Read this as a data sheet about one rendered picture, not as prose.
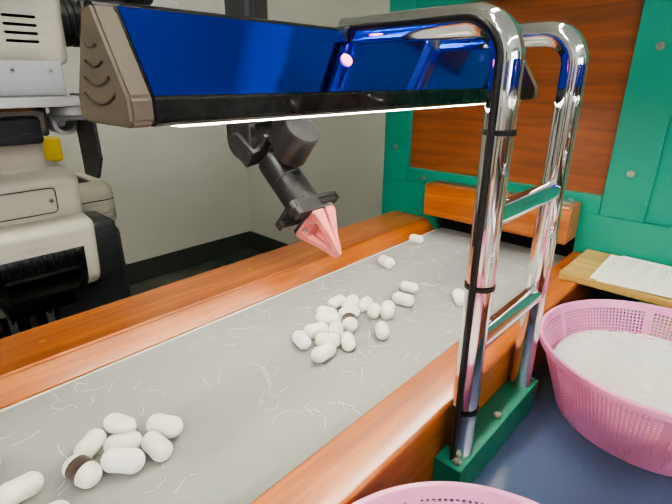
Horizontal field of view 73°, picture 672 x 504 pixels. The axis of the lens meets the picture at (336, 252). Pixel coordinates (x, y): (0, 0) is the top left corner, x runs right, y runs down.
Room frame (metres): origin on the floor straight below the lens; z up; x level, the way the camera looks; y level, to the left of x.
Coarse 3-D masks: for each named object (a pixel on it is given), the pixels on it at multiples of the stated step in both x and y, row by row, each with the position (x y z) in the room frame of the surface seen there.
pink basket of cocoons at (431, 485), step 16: (368, 496) 0.26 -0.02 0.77; (384, 496) 0.26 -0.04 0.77; (400, 496) 0.26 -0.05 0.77; (416, 496) 0.26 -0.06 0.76; (432, 496) 0.26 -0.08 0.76; (448, 496) 0.26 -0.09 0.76; (464, 496) 0.26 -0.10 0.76; (480, 496) 0.26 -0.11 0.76; (496, 496) 0.26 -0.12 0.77; (512, 496) 0.26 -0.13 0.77
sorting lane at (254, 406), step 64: (448, 256) 0.84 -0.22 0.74; (512, 256) 0.84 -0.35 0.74; (256, 320) 0.58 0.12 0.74; (384, 320) 0.58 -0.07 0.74; (448, 320) 0.58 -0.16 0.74; (64, 384) 0.43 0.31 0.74; (128, 384) 0.43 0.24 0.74; (192, 384) 0.43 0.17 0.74; (256, 384) 0.43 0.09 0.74; (320, 384) 0.43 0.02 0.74; (384, 384) 0.43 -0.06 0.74; (0, 448) 0.34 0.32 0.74; (64, 448) 0.34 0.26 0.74; (192, 448) 0.34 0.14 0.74; (256, 448) 0.34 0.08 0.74
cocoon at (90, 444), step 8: (88, 432) 0.34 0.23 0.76; (96, 432) 0.34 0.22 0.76; (104, 432) 0.34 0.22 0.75; (80, 440) 0.33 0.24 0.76; (88, 440) 0.33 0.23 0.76; (96, 440) 0.33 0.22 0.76; (104, 440) 0.34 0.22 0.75; (80, 448) 0.32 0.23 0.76; (88, 448) 0.32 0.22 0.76; (96, 448) 0.32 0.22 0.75; (88, 456) 0.32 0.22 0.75
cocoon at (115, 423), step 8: (112, 416) 0.36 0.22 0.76; (120, 416) 0.36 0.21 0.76; (128, 416) 0.36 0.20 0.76; (104, 424) 0.35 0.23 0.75; (112, 424) 0.35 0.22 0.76; (120, 424) 0.35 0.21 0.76; (128, 424) 0.35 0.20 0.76; (136, 424) 0.36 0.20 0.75; (112, 432) 0.35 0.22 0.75; (120, 432) 0.34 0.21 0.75
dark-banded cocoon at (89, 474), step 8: (72, 456) 0.30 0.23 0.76; (64, 464) 0.30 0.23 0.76; (88, 464) 0.30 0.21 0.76; (96, 464) 0.30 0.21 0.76; (64, 472) 0.29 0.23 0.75; (80, 472) 0.29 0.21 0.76; (88, 472) 0.29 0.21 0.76; (96, 472) 0.29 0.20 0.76; (80, 480) 0.28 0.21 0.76; (88, 480) 0.29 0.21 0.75; (96, 480) 0.29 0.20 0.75
